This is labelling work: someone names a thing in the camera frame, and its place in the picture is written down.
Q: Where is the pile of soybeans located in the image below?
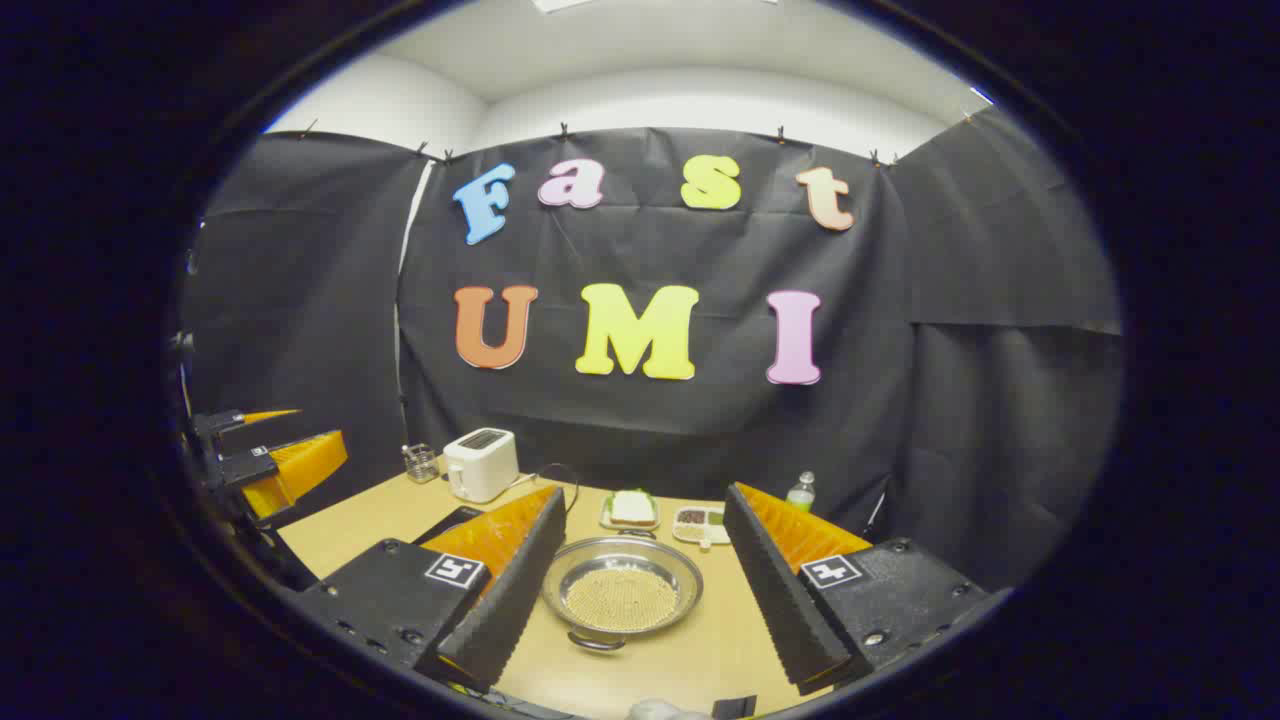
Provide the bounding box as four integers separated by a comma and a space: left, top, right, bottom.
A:
562, 568, 681, 633

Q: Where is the stainless steel pot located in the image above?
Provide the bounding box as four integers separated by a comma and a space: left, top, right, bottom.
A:
540, 528, 705, 653

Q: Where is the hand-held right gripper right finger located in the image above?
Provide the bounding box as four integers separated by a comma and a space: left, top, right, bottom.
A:
722, 482, 1011, 698

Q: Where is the white toaster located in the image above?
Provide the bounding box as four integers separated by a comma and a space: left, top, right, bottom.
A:
443, 428, 521, 504

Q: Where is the black induction cooktop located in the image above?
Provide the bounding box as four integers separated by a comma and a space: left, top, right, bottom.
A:
412, 505, 486, 546

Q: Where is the white divided dish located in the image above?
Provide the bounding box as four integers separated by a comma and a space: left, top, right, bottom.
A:
672, 506, 731, 549

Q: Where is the black power cable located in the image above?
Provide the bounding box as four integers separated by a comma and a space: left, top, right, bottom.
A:
535, 462, 581, 516

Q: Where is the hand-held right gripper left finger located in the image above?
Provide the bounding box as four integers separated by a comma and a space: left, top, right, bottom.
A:
290, 485, 568, 693

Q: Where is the pale green plate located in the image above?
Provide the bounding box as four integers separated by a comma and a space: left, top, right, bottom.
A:
599, 492, 661, 532

